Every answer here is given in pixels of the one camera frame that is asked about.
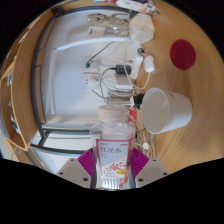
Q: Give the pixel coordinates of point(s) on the white desk lamp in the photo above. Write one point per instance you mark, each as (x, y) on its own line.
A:
(93, 44)

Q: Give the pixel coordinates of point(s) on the black plug adapter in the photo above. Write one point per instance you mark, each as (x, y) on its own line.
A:
(123, 69)

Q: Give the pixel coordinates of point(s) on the brown tree figure toy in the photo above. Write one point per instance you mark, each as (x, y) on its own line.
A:
(113, 25)

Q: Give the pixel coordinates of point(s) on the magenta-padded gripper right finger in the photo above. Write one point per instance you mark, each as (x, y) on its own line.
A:
(154, 170)

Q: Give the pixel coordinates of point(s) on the small white oval case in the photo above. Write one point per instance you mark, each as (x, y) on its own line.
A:
(149, 63)

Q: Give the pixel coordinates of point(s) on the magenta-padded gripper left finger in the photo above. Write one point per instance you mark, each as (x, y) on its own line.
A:
(71, 171)

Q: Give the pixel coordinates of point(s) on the white power brick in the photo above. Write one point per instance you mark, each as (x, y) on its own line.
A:
(123, 82)

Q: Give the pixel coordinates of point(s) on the white paper cup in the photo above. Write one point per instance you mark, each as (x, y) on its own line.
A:
(166, 111)

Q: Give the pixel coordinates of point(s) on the clear bottle with pink drink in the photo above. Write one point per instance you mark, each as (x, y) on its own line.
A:
(112, 151)

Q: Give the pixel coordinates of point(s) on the flat round red coaster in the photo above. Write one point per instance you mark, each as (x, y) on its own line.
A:
(182, 54)

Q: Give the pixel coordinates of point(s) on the small black charger block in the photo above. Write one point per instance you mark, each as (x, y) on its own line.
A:
(138, 100)

